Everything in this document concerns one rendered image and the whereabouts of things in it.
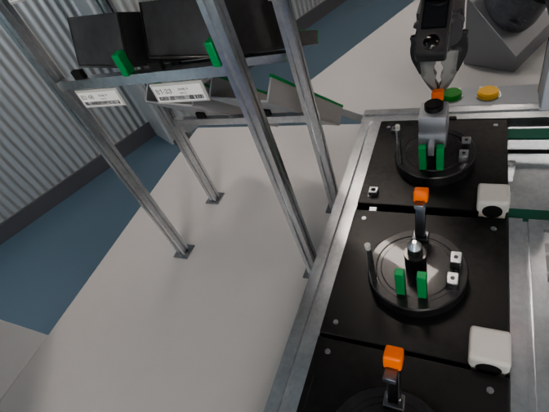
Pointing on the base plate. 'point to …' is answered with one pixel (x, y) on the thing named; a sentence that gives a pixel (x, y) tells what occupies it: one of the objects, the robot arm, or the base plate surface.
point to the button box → (529, 92)
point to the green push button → (452, 94)
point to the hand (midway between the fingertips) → (438, 89)
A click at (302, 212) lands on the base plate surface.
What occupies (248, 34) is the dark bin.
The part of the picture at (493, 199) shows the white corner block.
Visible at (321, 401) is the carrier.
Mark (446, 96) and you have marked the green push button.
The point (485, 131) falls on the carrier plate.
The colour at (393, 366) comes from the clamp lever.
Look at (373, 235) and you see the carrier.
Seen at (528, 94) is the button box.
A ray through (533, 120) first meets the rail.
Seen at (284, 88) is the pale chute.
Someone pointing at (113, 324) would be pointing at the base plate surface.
